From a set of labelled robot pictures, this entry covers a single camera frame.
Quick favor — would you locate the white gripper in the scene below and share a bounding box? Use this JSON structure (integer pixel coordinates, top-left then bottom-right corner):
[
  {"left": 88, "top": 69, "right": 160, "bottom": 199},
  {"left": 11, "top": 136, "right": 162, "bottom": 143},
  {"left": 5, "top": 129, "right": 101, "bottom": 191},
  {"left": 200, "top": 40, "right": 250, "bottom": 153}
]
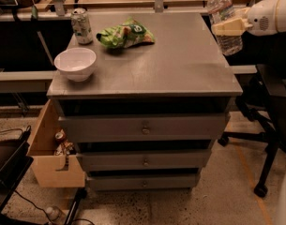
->
[{"left": 211, "top": 0, "right": 278, "bottom": 37}]

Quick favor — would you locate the clear plastic water bottle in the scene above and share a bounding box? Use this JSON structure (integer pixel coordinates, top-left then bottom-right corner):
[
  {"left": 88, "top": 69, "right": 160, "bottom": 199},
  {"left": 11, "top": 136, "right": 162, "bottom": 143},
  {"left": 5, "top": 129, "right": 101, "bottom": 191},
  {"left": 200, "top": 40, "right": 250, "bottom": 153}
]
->
[{"left": 207, "top": 0, "right": 243, "bottom": 56}]

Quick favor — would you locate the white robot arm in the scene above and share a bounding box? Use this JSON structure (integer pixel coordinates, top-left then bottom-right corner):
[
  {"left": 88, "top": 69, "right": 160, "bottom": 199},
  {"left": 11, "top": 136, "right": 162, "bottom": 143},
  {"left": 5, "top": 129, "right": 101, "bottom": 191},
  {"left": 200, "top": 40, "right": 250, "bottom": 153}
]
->
[{"left": 211, "top": 0, "right": 286, "bottom": 198}]

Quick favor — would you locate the plastic bottle on floor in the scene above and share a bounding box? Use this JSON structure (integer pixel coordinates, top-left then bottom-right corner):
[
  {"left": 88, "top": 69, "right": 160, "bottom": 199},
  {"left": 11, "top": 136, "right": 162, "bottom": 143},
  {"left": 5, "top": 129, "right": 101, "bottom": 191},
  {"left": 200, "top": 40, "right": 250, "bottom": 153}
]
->
[{"left": 46, "top": 206, "right": 66, "bottom": 225}]

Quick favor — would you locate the black office chair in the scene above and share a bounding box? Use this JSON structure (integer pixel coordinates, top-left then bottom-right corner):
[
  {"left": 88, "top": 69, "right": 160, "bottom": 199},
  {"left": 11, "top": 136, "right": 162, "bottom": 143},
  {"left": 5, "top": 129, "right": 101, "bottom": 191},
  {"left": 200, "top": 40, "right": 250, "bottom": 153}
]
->
[{"left": 218, "top": 64, "right": 286, "bottom": 198}]

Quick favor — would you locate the green chip bag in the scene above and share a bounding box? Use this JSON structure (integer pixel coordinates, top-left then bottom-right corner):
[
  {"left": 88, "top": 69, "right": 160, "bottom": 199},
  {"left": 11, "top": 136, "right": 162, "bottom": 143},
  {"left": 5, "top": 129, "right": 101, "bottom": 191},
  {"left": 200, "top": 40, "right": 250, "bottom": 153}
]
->
[{"left": 96, "top": 17, "right": 155, "bottom": 49}]

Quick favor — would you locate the grey drawer cabinet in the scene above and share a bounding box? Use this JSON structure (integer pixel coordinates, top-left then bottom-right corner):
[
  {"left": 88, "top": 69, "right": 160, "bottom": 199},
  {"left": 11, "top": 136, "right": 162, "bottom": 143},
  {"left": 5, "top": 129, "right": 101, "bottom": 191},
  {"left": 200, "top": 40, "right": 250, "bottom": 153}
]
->
[{"left": 48, "top": 13, "right": 242, "bottom": 179}]

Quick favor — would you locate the silver soda can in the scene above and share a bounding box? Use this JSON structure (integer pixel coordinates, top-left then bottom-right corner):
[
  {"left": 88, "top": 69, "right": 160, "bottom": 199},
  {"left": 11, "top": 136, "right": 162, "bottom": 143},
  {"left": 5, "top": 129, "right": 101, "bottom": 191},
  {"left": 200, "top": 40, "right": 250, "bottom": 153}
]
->
[{"left": 70, "top": 7, "right": 93, "bottom": 45}]

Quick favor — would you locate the white bowl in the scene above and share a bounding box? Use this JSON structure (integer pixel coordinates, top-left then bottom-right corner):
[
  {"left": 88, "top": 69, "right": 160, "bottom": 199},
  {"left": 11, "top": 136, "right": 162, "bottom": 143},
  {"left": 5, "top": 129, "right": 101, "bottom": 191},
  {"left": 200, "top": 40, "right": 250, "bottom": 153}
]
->
[{"left": 54, "top": 48, "right": 97, "bottom": 82}]

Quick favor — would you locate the top grey drawer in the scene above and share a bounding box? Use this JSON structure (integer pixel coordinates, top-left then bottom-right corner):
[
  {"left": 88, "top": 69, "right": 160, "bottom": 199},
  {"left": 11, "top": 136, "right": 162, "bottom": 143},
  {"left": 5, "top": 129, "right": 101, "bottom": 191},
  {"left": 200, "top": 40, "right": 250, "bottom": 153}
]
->
[{"left": 59, "top": 113, "right": 229, "bottom": 143}]

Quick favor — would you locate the grey drawer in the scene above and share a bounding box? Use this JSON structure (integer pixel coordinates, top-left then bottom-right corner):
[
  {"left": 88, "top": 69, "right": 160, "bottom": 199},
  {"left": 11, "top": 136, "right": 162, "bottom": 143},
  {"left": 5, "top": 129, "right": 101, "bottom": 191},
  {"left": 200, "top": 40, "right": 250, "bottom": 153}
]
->
[
  {"left": 77, "top": 149, "right": 211, "bottom": 172},
  {"left": 86, "top": 174, "right": 200, "bottom": 191},
  {"left": 59, "top": 113, "right": 229, "bottom": 143}
]

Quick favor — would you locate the middle grey drawer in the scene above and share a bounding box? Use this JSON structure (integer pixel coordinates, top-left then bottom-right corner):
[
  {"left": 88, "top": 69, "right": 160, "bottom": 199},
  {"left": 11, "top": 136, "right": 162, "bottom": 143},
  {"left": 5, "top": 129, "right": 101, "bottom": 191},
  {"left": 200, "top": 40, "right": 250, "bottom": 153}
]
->
[{"left": 77, "top": 149, "right": 211, "bottom": 172}]

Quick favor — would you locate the bottom grey drawer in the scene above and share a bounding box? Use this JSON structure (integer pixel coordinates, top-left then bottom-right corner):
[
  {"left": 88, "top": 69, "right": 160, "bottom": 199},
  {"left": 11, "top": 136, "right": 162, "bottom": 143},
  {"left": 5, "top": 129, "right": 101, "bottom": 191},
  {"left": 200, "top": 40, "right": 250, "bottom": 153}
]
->
[{"left": 86, "top": 174, "right": 200, "bottom": 191}]

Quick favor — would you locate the red can in box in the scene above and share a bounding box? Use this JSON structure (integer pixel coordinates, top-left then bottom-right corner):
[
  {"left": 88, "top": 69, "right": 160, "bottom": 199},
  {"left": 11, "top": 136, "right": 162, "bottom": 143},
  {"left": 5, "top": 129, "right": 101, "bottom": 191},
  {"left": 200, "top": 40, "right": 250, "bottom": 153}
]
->
[{"left": 54, "top": 132, "right": 66, "bottom": 143}]

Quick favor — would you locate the wooden side box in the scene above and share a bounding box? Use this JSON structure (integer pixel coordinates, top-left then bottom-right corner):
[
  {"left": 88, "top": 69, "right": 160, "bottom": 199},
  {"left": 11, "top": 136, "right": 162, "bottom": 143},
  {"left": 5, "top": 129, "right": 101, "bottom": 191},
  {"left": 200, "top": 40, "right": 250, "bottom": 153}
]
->
[{"left": 28, "top": 100, "right": 85, "bottom": 188}]

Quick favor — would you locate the black cart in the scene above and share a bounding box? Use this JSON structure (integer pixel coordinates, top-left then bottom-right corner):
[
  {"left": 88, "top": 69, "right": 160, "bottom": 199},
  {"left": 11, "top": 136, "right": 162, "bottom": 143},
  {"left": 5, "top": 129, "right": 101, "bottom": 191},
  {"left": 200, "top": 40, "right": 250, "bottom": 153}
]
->
[{"left": 0, "top": 125, "right": 87, "bottom": 225}]

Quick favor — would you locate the metal frame workbench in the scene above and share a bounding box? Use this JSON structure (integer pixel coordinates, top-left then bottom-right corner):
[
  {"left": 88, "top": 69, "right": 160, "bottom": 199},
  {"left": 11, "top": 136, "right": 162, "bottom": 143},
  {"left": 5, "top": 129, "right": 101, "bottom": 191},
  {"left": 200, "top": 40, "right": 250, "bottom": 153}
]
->
[{"left": 0, "top": 0, "right": 260, "bottom": 93}]

